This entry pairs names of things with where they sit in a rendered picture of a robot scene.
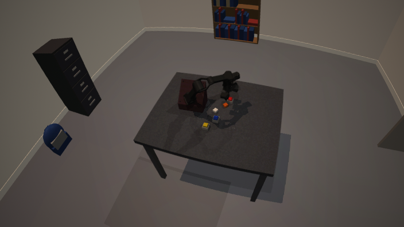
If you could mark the red button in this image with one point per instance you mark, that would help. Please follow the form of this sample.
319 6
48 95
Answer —
230 100

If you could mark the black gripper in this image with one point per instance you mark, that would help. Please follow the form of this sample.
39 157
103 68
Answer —
226 88

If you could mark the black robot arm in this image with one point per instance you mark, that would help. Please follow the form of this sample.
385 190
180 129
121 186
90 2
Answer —
226 78

